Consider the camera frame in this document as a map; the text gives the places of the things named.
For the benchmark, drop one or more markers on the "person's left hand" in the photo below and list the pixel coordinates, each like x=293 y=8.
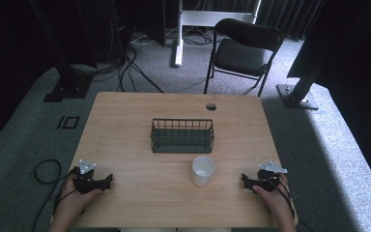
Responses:
x=74 y=201

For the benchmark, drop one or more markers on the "wooden table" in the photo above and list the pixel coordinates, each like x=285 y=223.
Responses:
x=135 y=129

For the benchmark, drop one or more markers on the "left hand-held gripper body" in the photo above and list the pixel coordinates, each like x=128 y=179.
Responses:
x=84 y=182

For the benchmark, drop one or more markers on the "white cup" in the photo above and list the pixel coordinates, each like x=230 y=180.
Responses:
x=203 y=170

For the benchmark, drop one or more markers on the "black metal stand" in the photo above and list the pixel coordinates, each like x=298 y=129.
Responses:
x=67 y=80
x=298 y=93

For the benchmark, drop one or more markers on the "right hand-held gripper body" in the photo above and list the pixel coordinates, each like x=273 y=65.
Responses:
x=268 y=179

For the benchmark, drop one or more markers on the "black folding chair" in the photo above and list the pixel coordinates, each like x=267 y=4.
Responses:
x=241 y=54

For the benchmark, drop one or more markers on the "white desk frame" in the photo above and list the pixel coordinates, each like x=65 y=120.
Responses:
x=178 y=38

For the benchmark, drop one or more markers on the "person's right hand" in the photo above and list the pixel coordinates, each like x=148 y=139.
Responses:
x=275 y=201

